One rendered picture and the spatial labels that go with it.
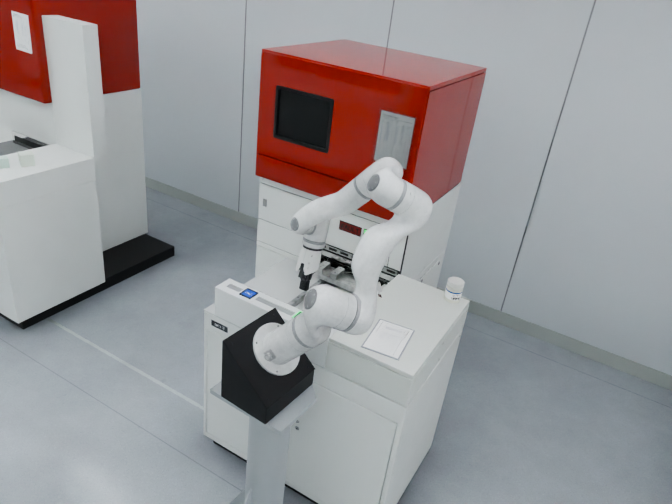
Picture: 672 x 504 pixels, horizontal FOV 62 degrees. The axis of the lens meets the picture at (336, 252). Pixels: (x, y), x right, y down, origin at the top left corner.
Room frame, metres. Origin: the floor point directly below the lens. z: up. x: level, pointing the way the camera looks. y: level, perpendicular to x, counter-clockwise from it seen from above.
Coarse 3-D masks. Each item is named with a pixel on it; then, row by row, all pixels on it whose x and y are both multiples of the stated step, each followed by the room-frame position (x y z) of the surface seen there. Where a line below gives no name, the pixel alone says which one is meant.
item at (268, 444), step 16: (224, 400) 1.47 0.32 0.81; (304, 400) 1.51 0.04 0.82; (288, 416) 1.42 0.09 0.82; (256, 432) 1.50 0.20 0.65; (272, 432) 1.49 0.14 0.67; (288, 432) 1.54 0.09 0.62; (256, 448) 1.50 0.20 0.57; (272, 448) 1.49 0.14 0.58; (288, 448) 1.57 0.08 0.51; (256, 464) 1.49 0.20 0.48; (272, 464) 1.49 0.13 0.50; (256, 480) 1.49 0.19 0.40; (272, 480) 1.50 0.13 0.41; (240, 496) 1.63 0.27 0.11; (256, 496) 1.49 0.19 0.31; (272, 496) 1.50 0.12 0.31
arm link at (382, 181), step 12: (372, 168) 1.71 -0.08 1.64; (384, 168) 1.57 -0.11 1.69; (396, 168) 1.63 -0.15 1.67; (360, 180) 1.73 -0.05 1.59; (372, 180) 1.53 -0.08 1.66; (384, 180) 1.52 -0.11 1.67; (396, 180) 1.53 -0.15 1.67; (372, 192) 1.52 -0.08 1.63; (384, 192) 1.50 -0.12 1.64; (396, 192) 1.51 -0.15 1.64; (384, 204) 1.51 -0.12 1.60; (396, 204) 1.52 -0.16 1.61
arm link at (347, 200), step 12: (336, 192) 1.81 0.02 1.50; (348, 192) 1.74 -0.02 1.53; (360, 192) 1.72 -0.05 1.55; (312, 204) 1.77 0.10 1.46; (324, 204) 1.76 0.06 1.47; (336, 204) 1.76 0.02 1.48; (348, 204) 1.74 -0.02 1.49; (360, 204) 1.74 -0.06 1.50; (300, 216) 1.76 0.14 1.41; (312, 216) 1.74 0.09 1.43; (324, 216) 1.74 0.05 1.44; (336, 216) 1.75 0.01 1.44; (300, 228) 1.75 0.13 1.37; (312, 228) 1.78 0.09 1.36
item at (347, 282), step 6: (318, 276) 2.31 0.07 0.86; (324, 276) 2.29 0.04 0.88; (342, 276) 2.31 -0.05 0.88; (348, 276) 2.31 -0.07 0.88; (330, 282) 2.28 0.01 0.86; (336, 282) 2.26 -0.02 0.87; (342, 282) 2.25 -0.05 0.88; (348, 282) 2.26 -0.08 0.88; (354, 282) 2.27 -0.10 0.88; (348, 288) 2.23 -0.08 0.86; (354, 288) 2.22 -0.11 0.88
